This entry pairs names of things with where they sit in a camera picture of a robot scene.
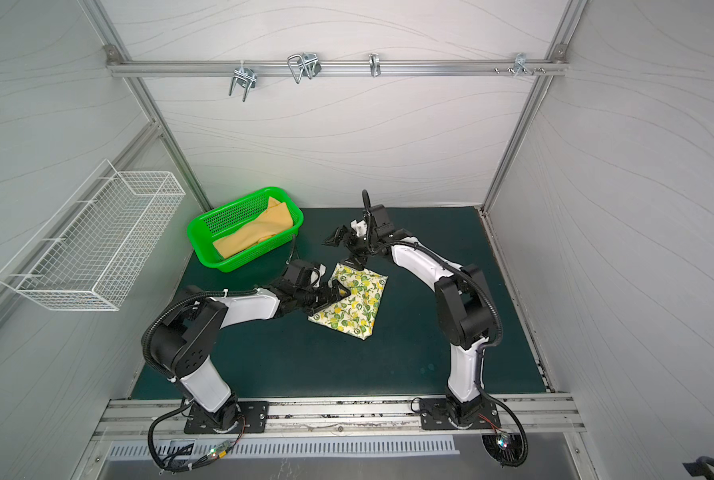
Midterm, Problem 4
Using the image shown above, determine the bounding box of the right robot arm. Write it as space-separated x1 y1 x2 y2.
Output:
323 204 503 428

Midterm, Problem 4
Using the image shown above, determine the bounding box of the middle U-bolt clamp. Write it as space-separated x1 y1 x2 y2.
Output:
286 52 322 84

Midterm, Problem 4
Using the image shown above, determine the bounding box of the yellow skirt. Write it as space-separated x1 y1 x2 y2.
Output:
213 198 294 259

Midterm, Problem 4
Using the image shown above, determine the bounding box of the left U-bolt clamp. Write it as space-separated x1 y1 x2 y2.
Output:
228 64 257 102

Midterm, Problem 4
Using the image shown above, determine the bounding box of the horizontal aluminium rail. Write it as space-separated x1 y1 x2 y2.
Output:
107 57 569 78

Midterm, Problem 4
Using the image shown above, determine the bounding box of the left base cable bundle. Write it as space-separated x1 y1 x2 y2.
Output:
145 403 247 473

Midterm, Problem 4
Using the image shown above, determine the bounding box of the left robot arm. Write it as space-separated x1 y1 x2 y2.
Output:
141 259 351 431

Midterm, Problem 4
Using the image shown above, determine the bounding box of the lemon print skirt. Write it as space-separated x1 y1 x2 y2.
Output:
308 263 388 340

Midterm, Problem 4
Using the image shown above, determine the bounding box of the base cable bundle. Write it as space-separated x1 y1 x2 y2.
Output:
476 383 531 468
145 403 247 473

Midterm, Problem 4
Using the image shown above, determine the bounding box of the right bolt bracket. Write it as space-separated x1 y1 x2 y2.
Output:
493 53 546 77

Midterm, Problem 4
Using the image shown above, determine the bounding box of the small metal hook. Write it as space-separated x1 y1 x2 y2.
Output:
368 53 381 78

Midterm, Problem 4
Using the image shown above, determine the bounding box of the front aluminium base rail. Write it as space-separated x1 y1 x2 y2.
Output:
91 393 586 441

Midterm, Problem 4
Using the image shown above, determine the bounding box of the u-bolt clamp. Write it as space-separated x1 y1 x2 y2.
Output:
228 64 257 102
286 52 322 84

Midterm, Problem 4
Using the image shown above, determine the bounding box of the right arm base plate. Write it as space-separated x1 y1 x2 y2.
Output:
410 396 501 431

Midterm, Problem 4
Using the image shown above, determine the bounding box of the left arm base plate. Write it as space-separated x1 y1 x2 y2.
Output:
184 400 269 435

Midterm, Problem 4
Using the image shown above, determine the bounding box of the green plastic basket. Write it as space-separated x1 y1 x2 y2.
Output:
187 187 304 273

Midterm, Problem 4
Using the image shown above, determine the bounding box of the white wire basket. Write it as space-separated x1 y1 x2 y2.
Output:
0 160 185 312

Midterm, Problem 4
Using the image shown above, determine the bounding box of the right base cable bundle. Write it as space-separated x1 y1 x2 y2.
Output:
476 383 531 468

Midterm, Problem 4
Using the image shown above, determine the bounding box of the white vent strip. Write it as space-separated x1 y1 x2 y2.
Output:
107 435 460 461

